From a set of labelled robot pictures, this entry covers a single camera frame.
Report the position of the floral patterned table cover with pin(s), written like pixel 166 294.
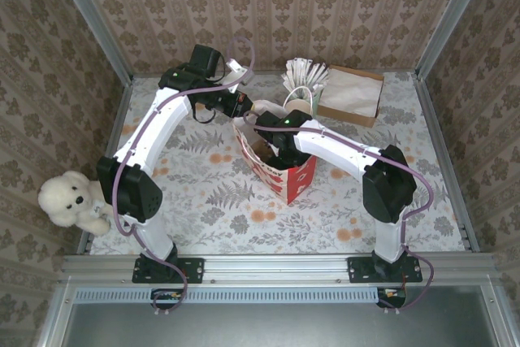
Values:
pixel 284 221

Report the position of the green cup holding packets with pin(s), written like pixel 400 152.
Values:
pixel 318 97

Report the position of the white red printed paper bag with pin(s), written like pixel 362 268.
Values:
pixel 298 184

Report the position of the white teddy bear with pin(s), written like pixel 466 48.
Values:
pixel 61 196

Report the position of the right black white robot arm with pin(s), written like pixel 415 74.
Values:
pixel 337 148

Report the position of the aluminium front frame rail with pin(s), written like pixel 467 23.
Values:
pixel 276 267

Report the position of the stack of paper cups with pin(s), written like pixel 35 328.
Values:
pixel 296 105

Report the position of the white paper napkins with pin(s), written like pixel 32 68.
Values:
pixel 349 91

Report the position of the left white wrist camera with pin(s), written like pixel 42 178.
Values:
pixel 235 68

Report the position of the aluminium side rail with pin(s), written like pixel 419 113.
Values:
pixel 439 140
pixel 118 119

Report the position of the grey metal panel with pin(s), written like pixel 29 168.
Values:
pixel 284 322

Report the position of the aluminium frame post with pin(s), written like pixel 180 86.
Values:
pixel 95 22
pixel 451 18

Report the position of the brown cardboard napkin box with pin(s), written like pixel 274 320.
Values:
pixel 345 117

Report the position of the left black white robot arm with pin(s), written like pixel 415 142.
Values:
pixel 162 127

